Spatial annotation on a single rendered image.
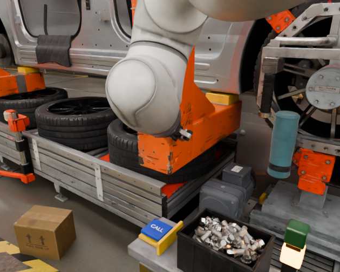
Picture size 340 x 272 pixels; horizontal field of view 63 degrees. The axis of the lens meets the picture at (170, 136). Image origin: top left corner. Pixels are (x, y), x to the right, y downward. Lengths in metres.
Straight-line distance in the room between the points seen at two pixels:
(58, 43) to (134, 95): 1.99
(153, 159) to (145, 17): 0.71
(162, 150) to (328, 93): 0.59
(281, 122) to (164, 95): 0.77
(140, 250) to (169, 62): 0.57
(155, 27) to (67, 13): 2.70
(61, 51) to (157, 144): 1.42
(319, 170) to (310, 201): 0.29
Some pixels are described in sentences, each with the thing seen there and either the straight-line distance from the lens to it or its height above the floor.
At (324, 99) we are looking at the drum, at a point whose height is 0.82.
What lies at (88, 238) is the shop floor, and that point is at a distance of 1.62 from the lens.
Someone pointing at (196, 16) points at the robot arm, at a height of 1.05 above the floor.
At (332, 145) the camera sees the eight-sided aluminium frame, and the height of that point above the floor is 0.62.
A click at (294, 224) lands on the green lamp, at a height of 0.66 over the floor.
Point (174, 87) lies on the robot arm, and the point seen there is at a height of 0.95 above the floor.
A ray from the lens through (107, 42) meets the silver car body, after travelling 1.93.
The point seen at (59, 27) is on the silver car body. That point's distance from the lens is 3.03.
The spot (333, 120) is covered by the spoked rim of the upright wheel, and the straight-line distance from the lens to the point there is 1.31.
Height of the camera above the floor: 1.03
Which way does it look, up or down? 21 degrees down
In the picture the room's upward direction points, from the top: straight up
